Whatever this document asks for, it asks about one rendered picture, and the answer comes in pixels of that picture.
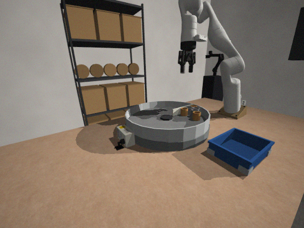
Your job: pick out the blue crate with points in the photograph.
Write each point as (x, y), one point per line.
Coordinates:
(240, 149)

